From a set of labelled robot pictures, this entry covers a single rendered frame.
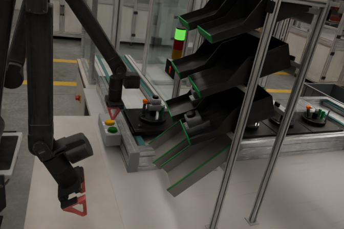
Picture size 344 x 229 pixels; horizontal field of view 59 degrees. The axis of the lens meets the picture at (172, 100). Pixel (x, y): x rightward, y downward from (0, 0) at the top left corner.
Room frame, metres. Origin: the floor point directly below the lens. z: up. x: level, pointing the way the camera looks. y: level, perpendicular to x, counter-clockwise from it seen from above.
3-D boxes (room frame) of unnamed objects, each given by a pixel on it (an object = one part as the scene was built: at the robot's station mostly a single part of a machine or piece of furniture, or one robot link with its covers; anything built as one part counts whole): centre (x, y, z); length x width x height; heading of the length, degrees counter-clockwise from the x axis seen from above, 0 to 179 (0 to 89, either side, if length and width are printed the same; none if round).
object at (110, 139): (1.27, 0.27, 0.93); 0.21 x 0.07 x 0.06; 25
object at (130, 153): (1.47, 0.30, 0.91); 0.89 x 0.06 x 0.11; 25
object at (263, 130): (1.50, -0.41, 1.01); 0.24 x 0.24 x 0.13; 25
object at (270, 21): (1.01, -0.22, 1.26); 0.36 x 0.21 x 0.80; 25
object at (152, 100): (1.38, 0.07, 1.06); 0.08 x 0.04 x 0.07; 115
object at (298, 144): (1.49, -0.40, 0.91); 1.24 x 0.33 x 0.10; 115
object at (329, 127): (1.70, -0.86, 1.01); 0.24 x 0.24 x 0.13; 25
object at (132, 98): (1.57, 0.15, 0.91); 0.84 x 0.28 x 0.10; 25
